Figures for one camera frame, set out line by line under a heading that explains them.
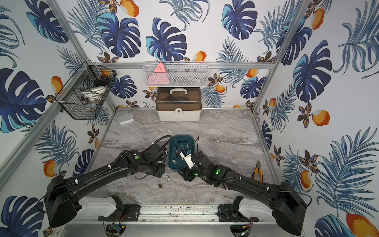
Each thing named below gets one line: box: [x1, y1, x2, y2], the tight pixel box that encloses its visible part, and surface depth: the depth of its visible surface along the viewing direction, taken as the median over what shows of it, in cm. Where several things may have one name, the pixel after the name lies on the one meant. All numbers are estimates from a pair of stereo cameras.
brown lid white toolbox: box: [155, 86, 202, 122], surface depth 105 cm
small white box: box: [118, 113, 134, 125], surface depth 116 cm
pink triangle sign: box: [146, 62, 170, 86], surface depth 92 cm
